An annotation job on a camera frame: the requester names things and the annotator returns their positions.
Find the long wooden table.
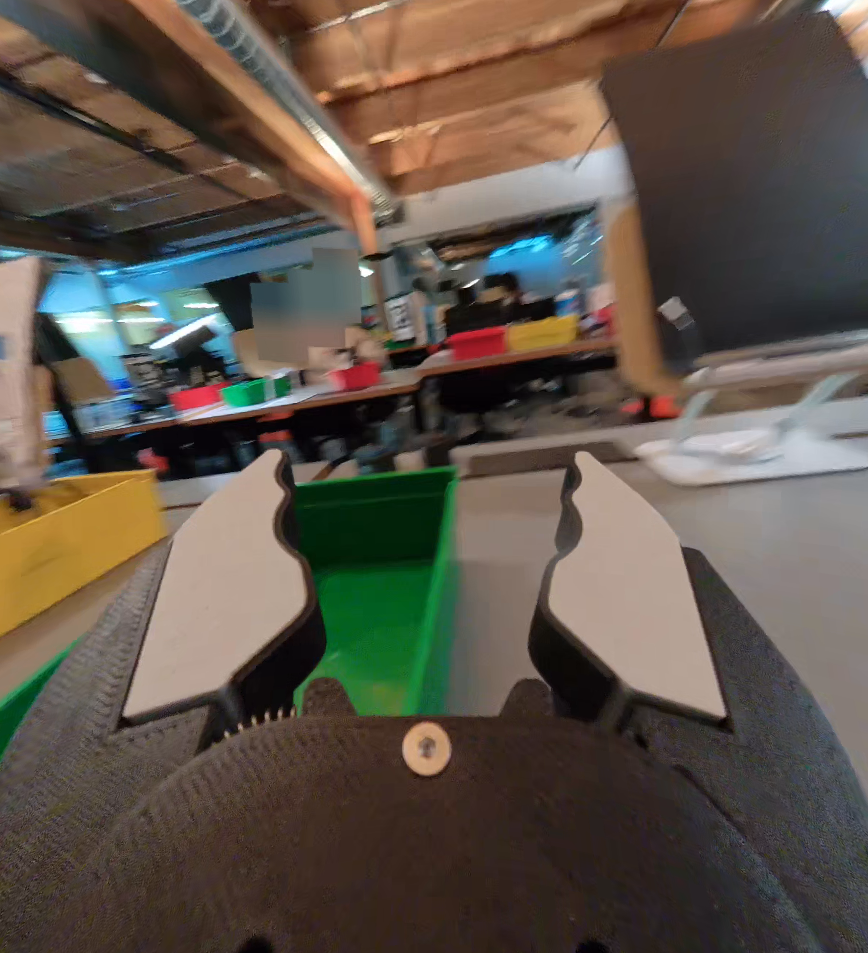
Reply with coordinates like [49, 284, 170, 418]
[50, 337, 620, 442]

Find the orange object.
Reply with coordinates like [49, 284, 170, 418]
[622, 393, 682, 422]

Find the white laptop stand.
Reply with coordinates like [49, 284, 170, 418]
[635, 328, 868, 488]

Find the black screen with tan rim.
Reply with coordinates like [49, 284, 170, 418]
[599, 11, 868, 399]

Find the metal ceiling duct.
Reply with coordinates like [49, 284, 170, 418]
[175, 0, 407, 220]

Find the large yellow plastic bin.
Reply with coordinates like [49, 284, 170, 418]
[0, 469, 168, 664]

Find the dark background equipment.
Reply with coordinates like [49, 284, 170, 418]
[443, 272, 556, 338]

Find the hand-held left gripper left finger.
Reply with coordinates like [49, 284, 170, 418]
[123, 450, 327, 728]

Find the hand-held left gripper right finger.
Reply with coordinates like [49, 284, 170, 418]
[529, 450, 729, 728]

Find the small yellow plastic bin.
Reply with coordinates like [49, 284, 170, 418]
[507, 315, 580, 352]

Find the small green plastic bin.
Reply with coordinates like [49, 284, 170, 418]
[221, 377, 291, 408]

